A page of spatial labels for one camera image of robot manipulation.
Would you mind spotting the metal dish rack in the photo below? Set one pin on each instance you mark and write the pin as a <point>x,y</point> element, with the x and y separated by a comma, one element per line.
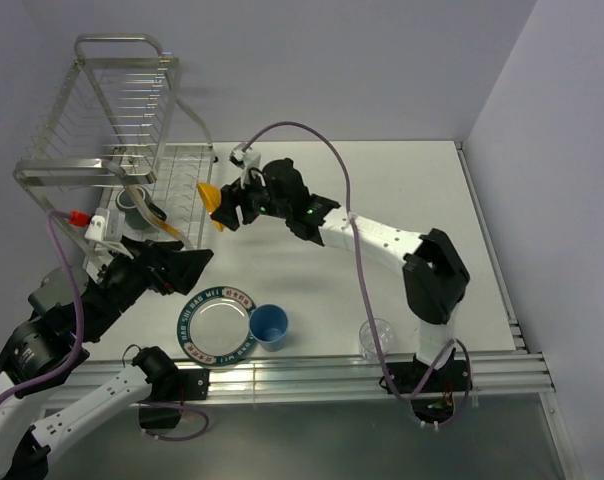
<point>119,119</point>

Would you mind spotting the dark grey mug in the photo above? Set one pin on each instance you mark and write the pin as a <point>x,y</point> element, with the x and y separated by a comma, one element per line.
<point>133,218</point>

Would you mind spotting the aluminium table edge rail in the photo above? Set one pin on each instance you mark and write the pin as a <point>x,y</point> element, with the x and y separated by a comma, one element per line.
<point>318,379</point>

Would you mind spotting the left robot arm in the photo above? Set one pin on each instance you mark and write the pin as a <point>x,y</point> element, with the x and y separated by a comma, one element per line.
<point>41,353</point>

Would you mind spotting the white plate green rim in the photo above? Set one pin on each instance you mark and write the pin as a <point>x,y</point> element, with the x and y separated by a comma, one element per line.
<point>213,327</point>

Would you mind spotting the clear glass cup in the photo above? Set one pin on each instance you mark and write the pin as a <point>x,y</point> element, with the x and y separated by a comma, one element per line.
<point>383,334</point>

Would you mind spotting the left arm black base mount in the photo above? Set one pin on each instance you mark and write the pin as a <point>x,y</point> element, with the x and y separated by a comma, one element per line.
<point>170,402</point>

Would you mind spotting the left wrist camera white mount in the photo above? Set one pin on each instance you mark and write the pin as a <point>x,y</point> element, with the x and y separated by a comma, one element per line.
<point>106,228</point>

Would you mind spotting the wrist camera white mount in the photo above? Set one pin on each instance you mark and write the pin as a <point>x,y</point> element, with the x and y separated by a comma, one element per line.
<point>106,228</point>
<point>245,158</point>

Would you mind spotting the yellow plastic bowl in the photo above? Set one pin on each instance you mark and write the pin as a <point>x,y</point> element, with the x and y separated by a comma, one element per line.
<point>212,199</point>

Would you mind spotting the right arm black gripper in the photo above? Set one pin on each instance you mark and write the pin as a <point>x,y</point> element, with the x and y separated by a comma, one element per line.
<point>226,213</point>

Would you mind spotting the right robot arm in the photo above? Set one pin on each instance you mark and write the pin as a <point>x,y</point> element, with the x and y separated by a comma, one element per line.
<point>292,274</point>

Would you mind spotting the blue plastic cup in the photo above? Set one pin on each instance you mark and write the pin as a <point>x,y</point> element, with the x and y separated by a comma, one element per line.
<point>269,326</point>

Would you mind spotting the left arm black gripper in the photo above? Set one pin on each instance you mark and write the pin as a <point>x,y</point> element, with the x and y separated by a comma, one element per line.
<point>180,269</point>

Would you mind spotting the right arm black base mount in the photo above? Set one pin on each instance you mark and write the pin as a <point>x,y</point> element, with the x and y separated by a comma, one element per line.
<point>444,393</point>

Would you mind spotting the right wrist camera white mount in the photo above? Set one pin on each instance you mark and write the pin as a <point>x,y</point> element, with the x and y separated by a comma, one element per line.
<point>245,158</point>

